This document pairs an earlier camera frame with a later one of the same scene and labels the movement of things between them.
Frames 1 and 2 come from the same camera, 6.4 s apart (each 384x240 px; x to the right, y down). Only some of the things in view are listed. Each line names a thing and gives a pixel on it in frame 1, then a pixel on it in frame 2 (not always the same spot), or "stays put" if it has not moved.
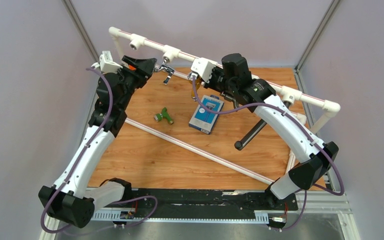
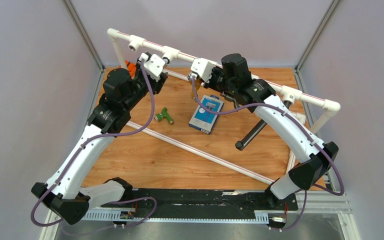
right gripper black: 215,71 stays put
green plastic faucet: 164,114 stays put
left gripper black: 145,68 -> 157,85
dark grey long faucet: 239,144 stays put
